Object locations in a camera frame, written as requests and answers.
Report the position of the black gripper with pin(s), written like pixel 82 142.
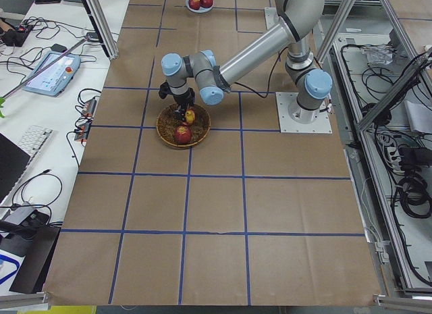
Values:
pixel 183 98

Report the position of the red yellow apple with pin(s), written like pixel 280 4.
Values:
pixel 190 117

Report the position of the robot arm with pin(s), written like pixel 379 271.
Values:
pixel 294 21

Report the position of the woven wicker basket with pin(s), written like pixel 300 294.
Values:
pixel 167 123

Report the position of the dark red apple in basket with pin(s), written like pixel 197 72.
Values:
pixel 183 135

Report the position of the light blue plate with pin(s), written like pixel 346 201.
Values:
pixel 201 10

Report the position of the red apple plate left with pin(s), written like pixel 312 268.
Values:
pixel 194 4

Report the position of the red apple plate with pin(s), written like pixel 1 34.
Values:
pixel 206 3
pixel 194 4

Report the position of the red apple plate front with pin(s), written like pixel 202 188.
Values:
pixel 206 3

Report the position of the blue teach pendant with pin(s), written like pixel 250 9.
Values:
pixel 54 80

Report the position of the white keyboard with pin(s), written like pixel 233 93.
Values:
pixel 33 140

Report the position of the black laptop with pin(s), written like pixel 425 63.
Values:
pixel 14 162

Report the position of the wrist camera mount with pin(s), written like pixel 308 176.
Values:
pixel 164 90

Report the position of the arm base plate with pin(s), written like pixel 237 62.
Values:
pixel 270 18
pixel 303 125

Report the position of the aluminium frame post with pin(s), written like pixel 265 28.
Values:
pixel 99 22

